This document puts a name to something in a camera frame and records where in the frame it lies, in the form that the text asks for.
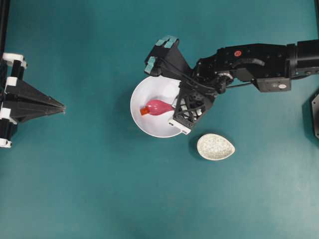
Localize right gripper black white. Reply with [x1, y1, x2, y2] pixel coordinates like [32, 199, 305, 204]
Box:
[144, 35, 195, 82]

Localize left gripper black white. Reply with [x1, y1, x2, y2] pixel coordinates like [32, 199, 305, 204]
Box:
[0, 53, 65, 148]

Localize pink plastic soup spoon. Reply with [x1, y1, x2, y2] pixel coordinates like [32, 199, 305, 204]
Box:
[146, 100, 174, 116]

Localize small red block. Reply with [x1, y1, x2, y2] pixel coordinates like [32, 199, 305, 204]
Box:
[140, 107, 150, 116]

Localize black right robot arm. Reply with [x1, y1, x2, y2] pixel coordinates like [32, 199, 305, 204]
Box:
[144, 36, 319, 95]

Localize white ceramic bowl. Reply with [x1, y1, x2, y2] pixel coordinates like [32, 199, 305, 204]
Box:
[130, 76, 182, 138]

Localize speckled white spoon rest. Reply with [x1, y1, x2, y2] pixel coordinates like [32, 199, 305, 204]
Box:
[196, 133, 235, 161]

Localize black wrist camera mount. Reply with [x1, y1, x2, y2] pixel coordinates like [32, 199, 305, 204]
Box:
[168, 81, 217, 135]

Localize black aluminium frame rail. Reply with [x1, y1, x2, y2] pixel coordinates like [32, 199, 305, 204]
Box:
[0, 0, 10, 57]

